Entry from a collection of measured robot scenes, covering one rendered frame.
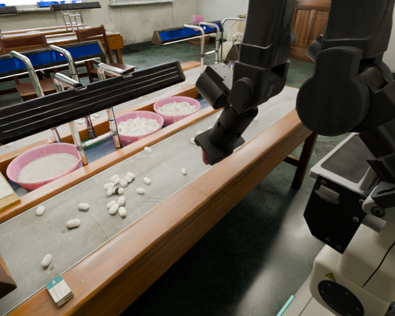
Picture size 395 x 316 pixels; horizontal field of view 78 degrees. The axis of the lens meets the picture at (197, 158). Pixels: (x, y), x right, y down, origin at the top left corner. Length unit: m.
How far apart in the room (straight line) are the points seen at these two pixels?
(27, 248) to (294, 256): 1.37
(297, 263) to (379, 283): 1.04
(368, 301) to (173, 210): 0.53
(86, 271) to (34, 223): 0.29
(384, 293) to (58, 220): 0.87
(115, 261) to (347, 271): 0.55
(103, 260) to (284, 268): 1.15
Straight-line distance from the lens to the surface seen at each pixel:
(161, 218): 0.78
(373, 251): 0.66
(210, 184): 0.88
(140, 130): 1.27
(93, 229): 0.84
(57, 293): 0.70
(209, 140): 0.51
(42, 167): 1.18
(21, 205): 0.98
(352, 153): 0.65
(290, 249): 1.72
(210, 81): 0.47
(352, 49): 0.32
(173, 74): 0.94
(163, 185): 0.92
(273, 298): 1.54
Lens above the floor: 1.35
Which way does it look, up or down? 36 degrees down
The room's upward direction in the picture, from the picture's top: straight up
